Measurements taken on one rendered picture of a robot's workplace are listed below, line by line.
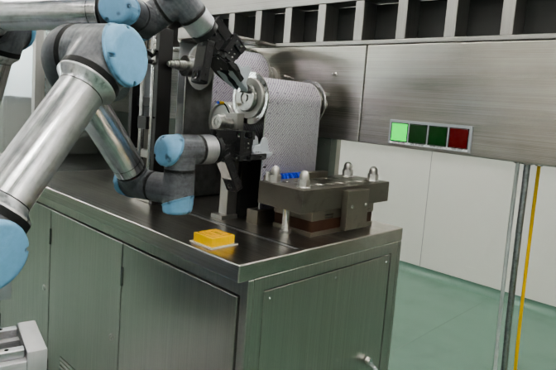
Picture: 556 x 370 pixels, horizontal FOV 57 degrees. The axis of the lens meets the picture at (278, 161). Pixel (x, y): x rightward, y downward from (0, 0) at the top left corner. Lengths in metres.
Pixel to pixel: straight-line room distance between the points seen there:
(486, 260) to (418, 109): 2.62
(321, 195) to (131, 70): 0.60
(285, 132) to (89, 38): 0.69
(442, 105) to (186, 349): 0.92
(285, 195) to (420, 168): 2.90
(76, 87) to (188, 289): 0.58
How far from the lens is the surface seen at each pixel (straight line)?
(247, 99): 1.46
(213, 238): 1.20
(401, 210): 4.28
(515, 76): 1.42
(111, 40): 0.99
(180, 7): 1.30
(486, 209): 3.97
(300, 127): 1.55
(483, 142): 1.44
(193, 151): 1.24
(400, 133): 1.54
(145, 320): 1.50
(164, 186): 1.26
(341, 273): 1.39
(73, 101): 0.96
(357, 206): 1.45
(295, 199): 1.31
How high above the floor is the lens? 1.24
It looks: 6 degrees down
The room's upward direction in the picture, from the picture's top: 4 degrees clockwise
